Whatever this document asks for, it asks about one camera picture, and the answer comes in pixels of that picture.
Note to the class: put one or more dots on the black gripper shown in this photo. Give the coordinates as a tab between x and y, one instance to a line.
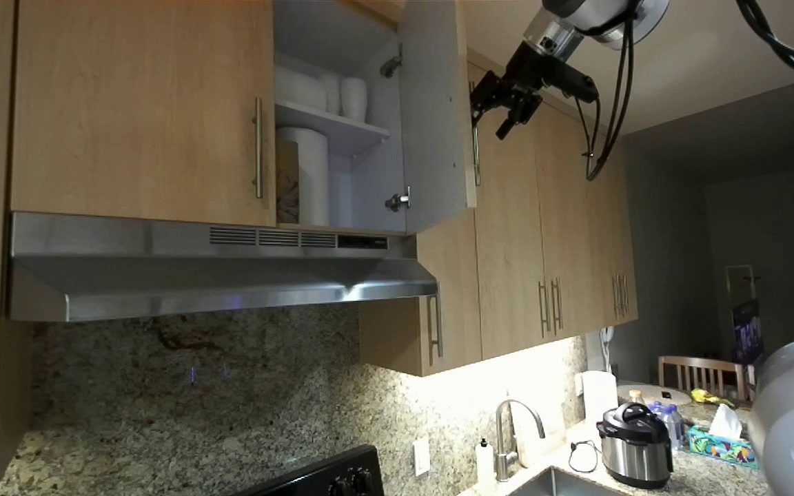
553	78

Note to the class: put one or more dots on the wood cabinet door white inside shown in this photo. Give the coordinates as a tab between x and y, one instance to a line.
434	118

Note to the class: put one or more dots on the metal door hinge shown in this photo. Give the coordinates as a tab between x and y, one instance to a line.
390	66
398	198

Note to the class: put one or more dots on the narrow long wood cabinet door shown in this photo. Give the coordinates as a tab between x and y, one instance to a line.
455	292

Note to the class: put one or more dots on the wide light wood cabinet door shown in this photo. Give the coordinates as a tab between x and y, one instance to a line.
139	111

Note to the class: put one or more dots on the black electric stove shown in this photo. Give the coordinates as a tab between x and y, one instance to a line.
322	476

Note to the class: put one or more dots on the small white paper roll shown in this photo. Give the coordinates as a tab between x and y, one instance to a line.
353	100

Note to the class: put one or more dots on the large white paper roll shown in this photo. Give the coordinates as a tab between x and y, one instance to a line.
304	89

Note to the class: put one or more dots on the white paper towel roll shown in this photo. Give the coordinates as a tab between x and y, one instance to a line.
310	173

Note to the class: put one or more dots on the brown cardboard box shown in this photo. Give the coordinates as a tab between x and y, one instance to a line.
287	181

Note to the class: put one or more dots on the white countertop container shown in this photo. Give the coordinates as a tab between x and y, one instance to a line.
599	395

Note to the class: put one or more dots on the wooden chair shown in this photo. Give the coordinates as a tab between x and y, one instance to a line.
703	376

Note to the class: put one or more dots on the chrome sink faucet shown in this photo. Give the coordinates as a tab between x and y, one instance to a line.
507	442

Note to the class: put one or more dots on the clear plastic bottle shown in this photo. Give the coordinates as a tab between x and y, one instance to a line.
667	423

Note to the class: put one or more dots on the white soap bottle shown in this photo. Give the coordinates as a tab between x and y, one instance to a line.
485	462

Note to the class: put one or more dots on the stainless steel range hood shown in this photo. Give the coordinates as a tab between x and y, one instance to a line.
185	276

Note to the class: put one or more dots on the steel pressure cooker black lid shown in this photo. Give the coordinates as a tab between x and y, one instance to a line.
634	450

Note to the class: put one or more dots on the stainless steel sink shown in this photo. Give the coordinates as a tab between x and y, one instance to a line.
564	482

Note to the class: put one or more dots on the colourful tissue box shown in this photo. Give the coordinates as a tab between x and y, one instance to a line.
718	442

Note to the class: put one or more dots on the dark hanging wall item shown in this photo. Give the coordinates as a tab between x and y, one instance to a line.
744	319

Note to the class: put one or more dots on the white wall outlet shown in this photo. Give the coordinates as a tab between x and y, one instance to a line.
422	454

